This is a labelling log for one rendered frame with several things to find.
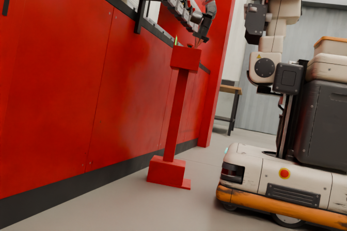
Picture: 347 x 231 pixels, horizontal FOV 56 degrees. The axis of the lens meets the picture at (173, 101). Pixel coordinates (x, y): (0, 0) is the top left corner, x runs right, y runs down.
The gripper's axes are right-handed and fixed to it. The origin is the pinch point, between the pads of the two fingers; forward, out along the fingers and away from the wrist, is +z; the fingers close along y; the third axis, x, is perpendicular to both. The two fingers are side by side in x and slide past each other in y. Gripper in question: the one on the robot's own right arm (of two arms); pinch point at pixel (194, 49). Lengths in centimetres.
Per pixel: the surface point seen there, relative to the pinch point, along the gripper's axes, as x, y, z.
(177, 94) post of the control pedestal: 8.0, -0.6, 29.0
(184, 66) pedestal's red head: 14.7, 2.7, 13.6
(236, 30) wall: -713, -140, -211
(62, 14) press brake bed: 83, 51, 21
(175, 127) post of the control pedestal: 8.9, -7.6, 47.1
